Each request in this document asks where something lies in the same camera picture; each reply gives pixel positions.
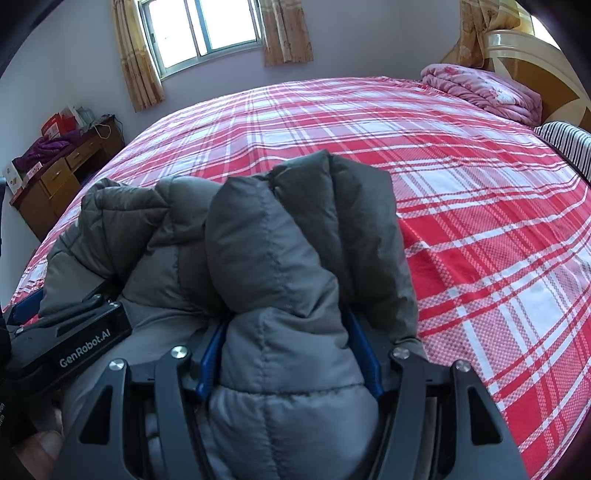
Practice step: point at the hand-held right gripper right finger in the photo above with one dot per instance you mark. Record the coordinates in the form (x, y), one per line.
(365, 353)

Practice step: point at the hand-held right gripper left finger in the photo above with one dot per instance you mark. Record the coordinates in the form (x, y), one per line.
(213, 357)

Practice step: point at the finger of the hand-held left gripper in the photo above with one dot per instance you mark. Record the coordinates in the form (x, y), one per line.
(25, 307)
(90, 302)

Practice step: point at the grey puffer jacket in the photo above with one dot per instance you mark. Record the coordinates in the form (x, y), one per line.
(272, 258)

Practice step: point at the purple clothes pile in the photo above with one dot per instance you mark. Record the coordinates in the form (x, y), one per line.
(46, 150)

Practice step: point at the person's left hand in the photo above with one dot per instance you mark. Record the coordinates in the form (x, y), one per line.
(39, 457)

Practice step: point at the wooden desk with drawers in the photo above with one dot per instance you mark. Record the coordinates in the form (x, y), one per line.
(55, 184)

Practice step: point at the white printed box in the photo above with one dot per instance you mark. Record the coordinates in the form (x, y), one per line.
(13, 180)

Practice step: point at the small flat patterned box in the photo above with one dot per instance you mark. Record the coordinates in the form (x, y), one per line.
(33, 171)

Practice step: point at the red plaid bed sheet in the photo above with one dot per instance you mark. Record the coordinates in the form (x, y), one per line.
(489, 230)

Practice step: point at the red cardboard box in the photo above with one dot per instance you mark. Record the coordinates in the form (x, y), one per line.
(57, 124)

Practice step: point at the white plastic bag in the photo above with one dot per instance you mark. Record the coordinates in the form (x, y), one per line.
(76, 116)

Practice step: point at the beige floral curtain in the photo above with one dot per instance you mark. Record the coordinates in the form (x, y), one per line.
(138, 60)
(480, 32)
(286, 34)

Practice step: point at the pink floral quilt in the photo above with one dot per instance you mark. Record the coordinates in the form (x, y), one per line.
(485, 92)

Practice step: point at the window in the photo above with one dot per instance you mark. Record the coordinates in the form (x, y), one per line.
(203, 32)

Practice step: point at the striped pillow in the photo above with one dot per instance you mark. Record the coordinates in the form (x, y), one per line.
(570, 143)

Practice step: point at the cream wooden headboard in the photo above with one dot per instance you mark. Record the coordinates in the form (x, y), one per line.
(554, 78)

